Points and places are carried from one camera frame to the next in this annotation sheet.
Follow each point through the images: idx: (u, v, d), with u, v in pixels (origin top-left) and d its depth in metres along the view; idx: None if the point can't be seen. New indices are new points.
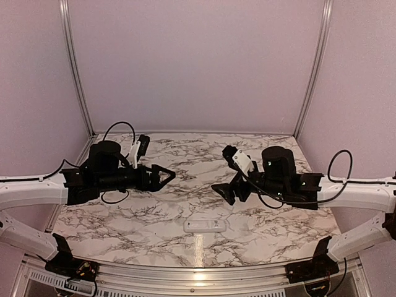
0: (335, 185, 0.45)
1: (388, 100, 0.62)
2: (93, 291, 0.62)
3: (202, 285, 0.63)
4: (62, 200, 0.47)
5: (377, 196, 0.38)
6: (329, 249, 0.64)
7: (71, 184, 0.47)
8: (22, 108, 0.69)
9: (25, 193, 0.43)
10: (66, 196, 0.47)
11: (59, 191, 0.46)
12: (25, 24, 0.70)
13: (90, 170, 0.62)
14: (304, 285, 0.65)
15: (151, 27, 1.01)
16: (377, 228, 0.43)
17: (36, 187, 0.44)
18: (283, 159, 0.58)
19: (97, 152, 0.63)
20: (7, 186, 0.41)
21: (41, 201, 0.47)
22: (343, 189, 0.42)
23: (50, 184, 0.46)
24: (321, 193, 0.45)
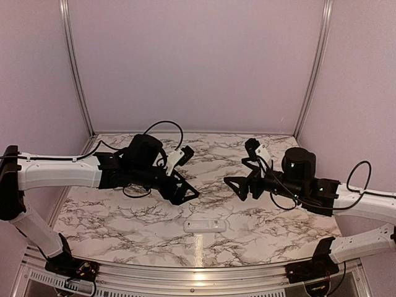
0: (351, 195, 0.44)
1: (388, 100, 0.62)
2: (92, 291, 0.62)
3: (202, 285, 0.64)
4: (94, 181, 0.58)
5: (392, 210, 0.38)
6: (331, 250, 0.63)
7: (105, 166, 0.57)
8: (22, 108, 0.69)
9: (61, 172, 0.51)
10: (98, 179, 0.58)
11: (93, 174, 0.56)
12: (24, 23, 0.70)
13: (129, 156, 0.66)
14: (304, 285, 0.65)
15: (151, 26, 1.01)
16: (385, 239, 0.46)
17: (72, 167, 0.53)
18: (307, 163, 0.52)
19: (138, 143, 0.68)
20: (38, 164, 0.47)
21: (71, 181, 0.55)
22: (360, 200, 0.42)
23: (83, 166, 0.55)
24: (337, 201, 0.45)
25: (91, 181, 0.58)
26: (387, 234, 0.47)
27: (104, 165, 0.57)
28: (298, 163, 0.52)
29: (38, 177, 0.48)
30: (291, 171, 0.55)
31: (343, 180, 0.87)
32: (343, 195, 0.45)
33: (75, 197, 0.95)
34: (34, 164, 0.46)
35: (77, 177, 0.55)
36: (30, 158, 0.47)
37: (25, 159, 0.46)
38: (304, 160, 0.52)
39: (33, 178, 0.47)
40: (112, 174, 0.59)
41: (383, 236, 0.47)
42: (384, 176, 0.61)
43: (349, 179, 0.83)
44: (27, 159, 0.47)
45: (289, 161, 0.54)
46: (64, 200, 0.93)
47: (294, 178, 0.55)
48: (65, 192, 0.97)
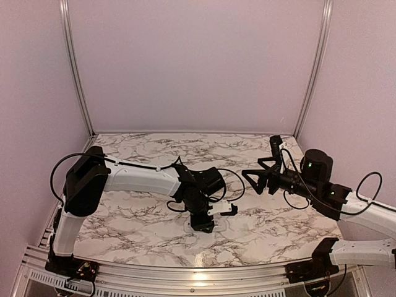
0: (360, 203, 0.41)
1: (388, 100, 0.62)
2: (92, 291, 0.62)
3: (202, 285, 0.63)
4: (171, 190, 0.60)
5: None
6: (331, 252, 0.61)
7: (184, 179, 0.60)
8: (23, 107, 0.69)
9: (144, 179, 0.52)
10: (176, 189, 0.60)
11: (173, 184, 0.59)
12: (25, 24, 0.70)
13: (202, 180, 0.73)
14: (304, 285, 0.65)
15: (151, 26, 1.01)
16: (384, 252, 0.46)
17: (158, 176, 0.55)
18: (323, 166, 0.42)
19: (216, 176, 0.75)
20: (125, 169, 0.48)
21: (151, 188, 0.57)
22: (367, 209, 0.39)
23: (165, 176, 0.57)
24: (345, 206, 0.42)
25: (168, 190, 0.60)
26: (388, 247, 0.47)
27: (182, 177, 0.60)
28: (315, 163, 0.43)
29: (124, 180, 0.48)
30: (307, 170, 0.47)
31: (343, 180, 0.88)
32: (351, 201, 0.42)
33: None
34: (123, 169, 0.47)
35: (158, 185, 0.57)
36: (117, 163, 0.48)
37: (112, 163, 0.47)
38: (322, 161, 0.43)
39: (119, 181, 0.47)
40: (187, 187, 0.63)
41: (384, 249, 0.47)
42: (384, 177, 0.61)
43: (349, 179, 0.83)
44: (114, 164, 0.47)
45: (305, 159, 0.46)
46: None
47: (311, 177, 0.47)
48: None
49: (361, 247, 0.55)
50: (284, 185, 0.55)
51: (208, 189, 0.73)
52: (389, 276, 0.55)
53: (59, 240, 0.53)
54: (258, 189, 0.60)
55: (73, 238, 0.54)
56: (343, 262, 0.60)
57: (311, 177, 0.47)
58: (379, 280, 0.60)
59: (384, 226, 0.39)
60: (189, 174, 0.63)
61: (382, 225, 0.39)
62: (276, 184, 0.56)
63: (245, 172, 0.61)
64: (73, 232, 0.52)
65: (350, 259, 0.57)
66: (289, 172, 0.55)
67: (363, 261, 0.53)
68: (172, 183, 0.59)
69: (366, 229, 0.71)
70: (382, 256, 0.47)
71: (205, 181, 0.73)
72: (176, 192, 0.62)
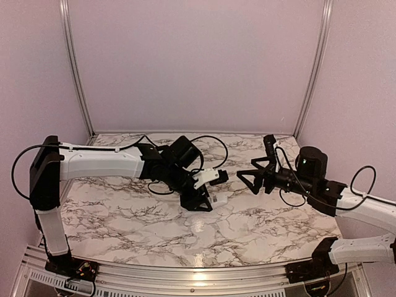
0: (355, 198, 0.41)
1: (388, 99, 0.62)
2: (92, 291, 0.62)
3: (202, 285, 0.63)
4: (136, 172, 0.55)
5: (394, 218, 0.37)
6: (331, 250, 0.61)
7: (146, 158, 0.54)
8: (23, 107, 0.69)
9: (101, 163, 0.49)
10: (141, 169, 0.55)
11: (136, 164, 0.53)
12: (25, 23, 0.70)
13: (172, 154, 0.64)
14: (304, 285, 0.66)
15: (151, 26, 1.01)
16: (383, 247, 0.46)
17: (116, 157, 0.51)
18: (318, 161, 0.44)
19: (187, 143, 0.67)
20: (81, 154, 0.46)
21: (113, 172, 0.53)
22: (362, 203, 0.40)
23: (126, 156, 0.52)
24: (340, 202, 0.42)
25: (133, 171, 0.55)
26: (386, 242, 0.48)
27: (146, 156, 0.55)
28: (308, 159, 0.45)
29: (81, 167, 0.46)
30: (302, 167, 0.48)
31: (343, 180, 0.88)
32: (346, 195, 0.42)
33: (75, 197, 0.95)
34: (76, 154, 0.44)
35: (122, 167, 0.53)
36: (72, 150, 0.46)
37: (67, 150, 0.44)
38: (316, 157, 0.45)
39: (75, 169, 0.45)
40: (153, 166, 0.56)
41: (382, 244, 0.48)
42: (383, 176, 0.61)
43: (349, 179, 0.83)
44: (68, 150, 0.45)
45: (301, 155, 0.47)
46: (64, 200, 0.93)
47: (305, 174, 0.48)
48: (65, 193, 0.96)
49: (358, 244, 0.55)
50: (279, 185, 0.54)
51: (182, 161, 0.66)
52: (389, 276, 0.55)
53: (49, 238, 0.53)
54: (254, 189, 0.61)
55: (59, 236, 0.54)
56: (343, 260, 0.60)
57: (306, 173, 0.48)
58: (379, 280, 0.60)
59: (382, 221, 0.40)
60: (154, 151, 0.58)
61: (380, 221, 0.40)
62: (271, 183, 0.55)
63: (242, 173, 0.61)
64: (58, 228, 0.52)
65: (350, 258, 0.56)
66: (284, 171, 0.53)
67: (361, 257, 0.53)
68: (136, 163, 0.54)
69: (366, 229, 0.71)
70: (379, 251, 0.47)
71: (174, 154, 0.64)
72: (142, 174, 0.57)
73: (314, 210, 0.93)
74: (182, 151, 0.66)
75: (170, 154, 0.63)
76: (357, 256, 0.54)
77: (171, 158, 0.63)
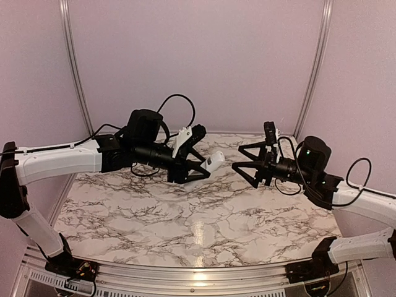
0: (352, 190, 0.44)
1: (388, 99, 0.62)
2: (92, 291, 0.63)
3: (202, 285, 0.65)
4: (96, 166, 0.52)
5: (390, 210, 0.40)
6: (330, 249, 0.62)
7: (104, 149, 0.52)
8: (23, 107, 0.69)
9: (57, 161, 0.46)
10: (100, 162, 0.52)
11: (93, 158, 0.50)
12: (25, 24, 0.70)
13: (130, 135, 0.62)
14: (304, 285, 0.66)
15: (151, 26, 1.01)
16: (382, 242, 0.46)
17: (70, 153, 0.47)
18: (322, 155, 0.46)
19: (138, 119, 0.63)
20: (35, 156, 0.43)
21: (73, 169, 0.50)
22: (359, 196, 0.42)
23: (82, 150, 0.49)
24: (336, 194, 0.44)
25: (93, 166, 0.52)
26: (385, 237, 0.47)
27: (103, 147, 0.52)
28: (312, 151, 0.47)
29: (38, 169, 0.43)
30: (304, 158, 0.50)
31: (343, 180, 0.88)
32: (342, 189, 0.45)
33: (75, 197, 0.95)
34: (30, 158, 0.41)
35: (81, 163, 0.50)
36: (27, 152, 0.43)
37: (21, 154, 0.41)
38: (320, 150, 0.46)
39: (31, 172, 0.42)
40: (113, 156, 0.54)
41: (381, 239, 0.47)
42: (384, 176, 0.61)
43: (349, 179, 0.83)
44: (23, 154, 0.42)
45: (304, 147, 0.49)
46: (64, 200, 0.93)
47: (307, 166, 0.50)
48: (65, 193, 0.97)
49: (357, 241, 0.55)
50: (279, 175, 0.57)
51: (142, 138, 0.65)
52: (389, 277, 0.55)
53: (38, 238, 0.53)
54: (253, 183, 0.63)
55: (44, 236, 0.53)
56: (343, 259, 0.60)
57: (307, 165, 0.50)
58: (379, 280, 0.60)
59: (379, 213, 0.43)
60: (114, 142, 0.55)
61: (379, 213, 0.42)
62: (271, 174, 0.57)
63: (237, 165, 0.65)
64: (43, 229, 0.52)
65: (349, 256, 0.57)
66: (284, 161, 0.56)
67: (361, 255, 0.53)
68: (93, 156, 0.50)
69: (366, 229, 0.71)
70: (380, 247, 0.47)
71: (132, 133, 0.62)
72: (104, 166, 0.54)
73: (314, 209, 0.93)
74: (135, 128, 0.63)
75: (128, 137, 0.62)
76: (357, 252, 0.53)
77: (130, 140, 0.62)
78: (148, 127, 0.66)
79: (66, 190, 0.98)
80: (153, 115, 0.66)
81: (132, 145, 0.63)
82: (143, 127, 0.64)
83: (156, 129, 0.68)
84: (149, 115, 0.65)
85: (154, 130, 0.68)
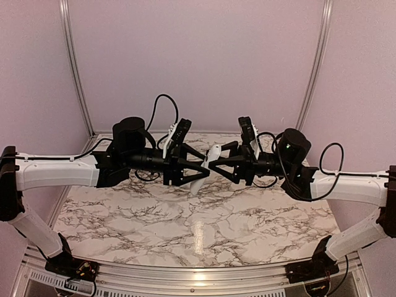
0: (327, 177, 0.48)
1: (388, 99, 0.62)
2: (92, 291, 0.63)
3: (202, 285, 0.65)
4: (92, 180, 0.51)
5: (370, 188, 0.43)
6: (327, 247, 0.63)
7: (103, 166, 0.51)
8: (23, 107, 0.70)
9: (56, 171, 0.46)
10: (96, 177, 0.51)
11: (91, 172, 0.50)
12: (24, 25, 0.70)
13: (118, 150, 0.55)
14: (304, 285, 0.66)
15: (151, 25, 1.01)
16: (371, 225, 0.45)
17: (68, 166, 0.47)
18: (301, 149, 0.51)
19: (118, 132, 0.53)
20: (36, 164, 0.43)
21: (71, 180, 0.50)
22: (336, 182, 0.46)
23: (81, 164, 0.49)
24: (314, 184, 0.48)
25: (89, 180, 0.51)
26: (374, 220, 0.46)
27: (102, 164, 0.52)
28: (292, 145, 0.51)
29: (36, 177, 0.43)
30: (285, 151, 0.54)
31: None
32: (318, 179, 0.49)
33: (75, 197, 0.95)
34: (31, 164, 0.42)
35: (78, 176, 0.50)
36: (28, 159, 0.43)
37: (22, 159, 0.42)
38: (300, 145, 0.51)
39: (30, 180, 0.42)
40: (109, 174, 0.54)
41: (370, 222, 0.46)
42: None
43: None
44: (25, 160, 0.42)
45: (287, 141, 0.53)
46: (64, 200, 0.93)
47: (286, 159, 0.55)
48: (65, 192, 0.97)
49: (348, 231, 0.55)
50: (257, 172, 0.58)
51: (130, 149, 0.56)
52: (390, 276, 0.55)
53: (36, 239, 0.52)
54: (234, 179, 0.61)
55: (43, 237, 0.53)
56: (341, 256, 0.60)
57: (285, 158, 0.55)
58: (379, 280, 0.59)
59: (365, 194, 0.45)
60: (106, 159, 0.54)
61: (364, 193, 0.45)
62: (251, 172, 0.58)
63: (215, 163, 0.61)
64: (41, 231, 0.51)
65: (344, 252, 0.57)
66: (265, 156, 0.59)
67: (353, 246, 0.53)
68: (90, 171, 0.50)
69: None
70: (372, 231, 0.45)
71: (116, 145, 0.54)
72: (100, 182, 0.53)
73: (314, 209, 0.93)
74: (119, 142, 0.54)
75: (116, 150, 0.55)
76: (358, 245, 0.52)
77: (120, 155, 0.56)
78: (134, 139, 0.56)
79: (67, 189, 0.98)
80: (136, 124, 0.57)
81: (123, 159, 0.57)
82: (127, 140, 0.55)
83: (142, 138, 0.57)
84: (130, 125, 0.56)
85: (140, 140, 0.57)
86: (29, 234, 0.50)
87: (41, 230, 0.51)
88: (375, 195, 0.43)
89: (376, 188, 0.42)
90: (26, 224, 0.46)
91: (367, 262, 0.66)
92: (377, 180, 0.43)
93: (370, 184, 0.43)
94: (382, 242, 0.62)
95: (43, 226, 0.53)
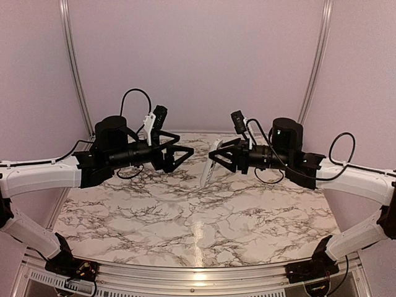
0: (335, 167, 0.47)
1: (389, 99, 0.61)
2: (92, 291, 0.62)
3: (202, 285, 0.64)
4: (75, 181, 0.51)
5: (377, 184, 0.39)
6: (327, 247, 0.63)
7: (85, 165, 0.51)
8: (23, 107, 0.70)
9: (39, 176, 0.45)
10: (80, 177, 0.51)
11: (73, 174, 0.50)
12: (23, 23, 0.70)
13: (101, 149, 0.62)
14: (304, 285, 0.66)
15: (151, 25, 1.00)
16: (371, 226, 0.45)
17: (51, 169, 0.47)
18: (292, 132, 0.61)
19: (101, 130, 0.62)
20: (18, 171, 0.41)
21: (55, 184, 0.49)
22: (343, 172, 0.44)
23: (62, 166, 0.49)
24: (320, 171, 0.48)
25: (73, 181, 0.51)
26: (375, 220, 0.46)
27: (83, 164, 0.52)
28: (284, 129, 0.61)
29: (19, 185, 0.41)
30: (277, 137, 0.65)
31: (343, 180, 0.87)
32: (325, 167, 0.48)
33: (75, 197, 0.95)
34: (13, 171, 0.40)
35: (61, 179, 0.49)
36: (10, 166, 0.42)
37: (4, 167, 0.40)
38: (291, 129, 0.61)
39: (13, 189, 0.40)
40: (92, 172, 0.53)
41: (371, 223, 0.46)
42: None
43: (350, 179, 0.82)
44: (7, 167, 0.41)
45: (276, 128, 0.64)
46: (64, 200, 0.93)
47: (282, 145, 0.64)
48: (65, 192, 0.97)
49: (349, 232, 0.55)
50: (254, 163, 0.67)
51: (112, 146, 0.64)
52: (390, 276, 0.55)
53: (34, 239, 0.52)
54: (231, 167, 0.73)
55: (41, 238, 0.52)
56: (340, 257, 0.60)
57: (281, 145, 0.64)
58: (380, 280, 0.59)
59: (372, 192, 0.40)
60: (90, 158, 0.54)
61: (372, 191, 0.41)
62: (248, 161, 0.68)
63: (214, 153, 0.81)
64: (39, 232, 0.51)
65: (344, 252, 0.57)
66: (258, 148, 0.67)
67: (353, 247, 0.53)
68: (72, 172, 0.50)
69: None
70: (372, 231, 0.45)
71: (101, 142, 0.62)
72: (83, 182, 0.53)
73: (314, 209, 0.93)
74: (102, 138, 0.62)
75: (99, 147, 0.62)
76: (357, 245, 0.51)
77: (102, 154, 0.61)
78: (117, 137, 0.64)
79: (66, 190, 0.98)
80: (119, 124, 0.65)
81: (106, 158, 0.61)
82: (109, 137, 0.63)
83: (125, 135, 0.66)
84: (112, 124, 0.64)
85: (123, 137, 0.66)
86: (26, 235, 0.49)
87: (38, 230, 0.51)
88: (382, 193, 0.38)
89: (382, 185, 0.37)
90: (18, 228, 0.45)
91: (368, 262, 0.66)
92: (385, 179, 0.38)
93: (378, 180, 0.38)
94: (382, 241, 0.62)
95: (36, 227, 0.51)
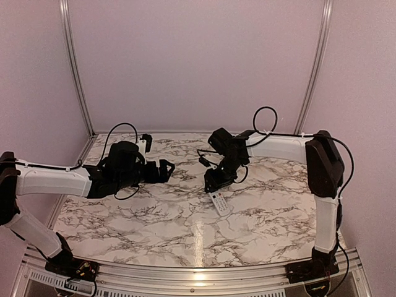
0: (260, 137, 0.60)
1: (388, 99, 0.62)
2: (92, 291, 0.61)
3: (202, 285, 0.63)
4: (84, 190, 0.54)
5: (292, 145, 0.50)
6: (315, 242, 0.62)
7: (94, 177, 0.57)
8: (24, 107, 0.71)
9: (53, 180, 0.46)
10: (89, 188, 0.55)
11: (83, 184, 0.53)
12: (24, 23, 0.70)
13: (112, 166, 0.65)
14: (304, 285, 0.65)
15: (150, 24, 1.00)
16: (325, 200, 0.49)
17: (65, 175, 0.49)
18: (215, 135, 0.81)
19: (117, 151, 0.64)
20: (36, 171, 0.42)
21: (62, 190, 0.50)
22: (265, 140, 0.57)
23: (76, 175, 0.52)
24: (249, 142, 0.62)
25: (81, 190, 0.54)
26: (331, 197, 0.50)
27: (94, 177, 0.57)
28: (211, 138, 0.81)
29: (33, 185, 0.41)
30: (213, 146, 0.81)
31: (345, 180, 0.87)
32: (254, 137, 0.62)
33: (75, 197, 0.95)
34: (31, 170, 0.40)
35: (70, 185, 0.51)
36: (28, 166, 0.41)
37: (22, 165, 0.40)
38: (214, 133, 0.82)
39: (26, 187, 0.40)
40: (101, 186, 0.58)
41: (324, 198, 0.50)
42: (385, 175, 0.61)
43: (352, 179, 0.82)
44: (25, 166, 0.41)
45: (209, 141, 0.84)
46: (64, 200, 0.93)
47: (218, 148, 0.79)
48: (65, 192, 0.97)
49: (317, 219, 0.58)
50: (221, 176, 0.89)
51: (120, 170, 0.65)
52: (390, 276, 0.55)
53: (34, 239, 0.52)
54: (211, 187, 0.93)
55: (41, 238, 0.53)
56: (331, 248, 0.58)
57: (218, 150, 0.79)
58: (380, 280, 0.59)
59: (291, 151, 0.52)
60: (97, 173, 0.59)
61: (289, 151, 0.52)
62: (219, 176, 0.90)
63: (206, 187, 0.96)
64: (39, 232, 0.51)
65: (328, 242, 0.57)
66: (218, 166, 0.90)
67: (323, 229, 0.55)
68: (83, 182, 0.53)
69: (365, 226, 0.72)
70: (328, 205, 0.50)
71: (112, 162, 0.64)
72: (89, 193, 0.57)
73: (314, 209, 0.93)
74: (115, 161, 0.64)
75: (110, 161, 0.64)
76: (330, 226, 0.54)
77: (112, 171, 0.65)
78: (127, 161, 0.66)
79: None
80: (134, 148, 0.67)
81: (113, 176, 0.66)
82: (124, 160, 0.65)
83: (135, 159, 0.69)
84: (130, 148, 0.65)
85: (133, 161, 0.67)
86: (26, 234, 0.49)
87: (38, 230, 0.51)
88: (298, 151, 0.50)
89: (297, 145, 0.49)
90: (22, 224, 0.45)
91: (368, 262, 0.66)
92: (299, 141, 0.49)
93: (294, 142, 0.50)
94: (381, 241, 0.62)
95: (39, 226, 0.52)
